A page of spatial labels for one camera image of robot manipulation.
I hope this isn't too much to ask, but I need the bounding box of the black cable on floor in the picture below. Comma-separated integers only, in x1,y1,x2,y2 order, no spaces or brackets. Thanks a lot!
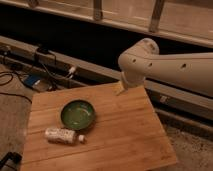
0,71,33,104

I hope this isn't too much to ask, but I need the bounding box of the white plug connector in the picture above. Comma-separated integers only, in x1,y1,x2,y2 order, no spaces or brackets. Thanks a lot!
68,66,77,79

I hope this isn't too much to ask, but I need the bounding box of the black object bottom left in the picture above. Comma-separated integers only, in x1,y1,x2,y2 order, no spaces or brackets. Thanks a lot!
0,152,22,170

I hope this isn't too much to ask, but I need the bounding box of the white plastic bottle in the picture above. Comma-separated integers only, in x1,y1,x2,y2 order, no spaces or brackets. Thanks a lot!
45,128,86,144

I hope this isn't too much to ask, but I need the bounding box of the blue box on floor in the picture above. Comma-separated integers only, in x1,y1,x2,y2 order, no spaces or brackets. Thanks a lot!
24,75,41,87

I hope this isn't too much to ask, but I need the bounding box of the metal window rail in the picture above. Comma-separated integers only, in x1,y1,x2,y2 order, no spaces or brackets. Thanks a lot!
0,35,213,122

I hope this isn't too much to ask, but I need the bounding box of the wooden cutting board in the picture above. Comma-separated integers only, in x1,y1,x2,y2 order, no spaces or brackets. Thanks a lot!
21,84,177,171

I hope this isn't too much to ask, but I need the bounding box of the green ceramic bowl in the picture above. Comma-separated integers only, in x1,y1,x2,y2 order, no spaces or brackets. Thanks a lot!
60,99,96,130

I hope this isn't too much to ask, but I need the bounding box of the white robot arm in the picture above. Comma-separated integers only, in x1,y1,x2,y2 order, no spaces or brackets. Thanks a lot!
118,38,213,98

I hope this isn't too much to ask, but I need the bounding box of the black power adapter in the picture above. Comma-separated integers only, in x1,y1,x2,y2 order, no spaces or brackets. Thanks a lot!
36,47,50,55

